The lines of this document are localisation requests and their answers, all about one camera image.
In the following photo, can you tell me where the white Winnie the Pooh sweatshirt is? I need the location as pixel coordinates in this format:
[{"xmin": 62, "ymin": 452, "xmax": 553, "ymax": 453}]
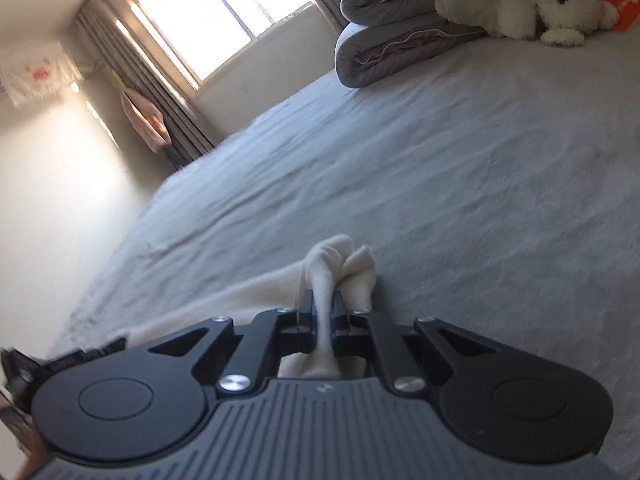
[{"xmin": 112, "ymin": 233, "xmax": 378, "ymax": 380}]

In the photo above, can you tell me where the grey bed sheet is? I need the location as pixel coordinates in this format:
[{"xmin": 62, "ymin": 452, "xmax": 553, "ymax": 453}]
[{"xmin": 53, "ymin": 29, "xmax": 639, "ymax": 479}]

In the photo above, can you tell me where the grey curtain left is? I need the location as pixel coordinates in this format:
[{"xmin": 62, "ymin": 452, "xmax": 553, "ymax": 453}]
[{"xmin": 76, "ymin": 0, "xmax": 218, "ymax": 160}]

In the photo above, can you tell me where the pink hanging towel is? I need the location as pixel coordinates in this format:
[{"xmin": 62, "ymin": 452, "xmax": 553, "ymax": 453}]
[{"xmin": 120, "ymin": 88, "xmax": 171, "ymax": 154}]

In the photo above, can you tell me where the window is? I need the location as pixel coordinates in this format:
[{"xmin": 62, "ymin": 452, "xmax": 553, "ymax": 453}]
[{"xmin": 128, "ymin": 0, "xmax": 316, "ymax": 91}]

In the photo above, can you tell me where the white plush dog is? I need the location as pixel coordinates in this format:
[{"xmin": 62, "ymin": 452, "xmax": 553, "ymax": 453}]
[{"xmin": 434, "ymin": 0, "xmax": 620, "ymax": 47}]

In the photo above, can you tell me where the folded grey quilt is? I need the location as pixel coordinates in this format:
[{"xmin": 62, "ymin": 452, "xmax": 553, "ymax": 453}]
[{"xmin": 334, "ymin": 0, "xmax": 486, "ymax": 88}]

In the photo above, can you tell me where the orange book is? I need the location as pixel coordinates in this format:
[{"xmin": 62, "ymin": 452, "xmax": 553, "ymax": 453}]
[{"xmin": 600, "ymin": 0, "xmax": 640, "ymax": 32}]

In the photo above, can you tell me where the wall hanging cloth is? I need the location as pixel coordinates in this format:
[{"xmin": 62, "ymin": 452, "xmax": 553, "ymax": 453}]
[{"xmin": 1, "ymin": 41, "xmax": 82, "ymax": 108}]

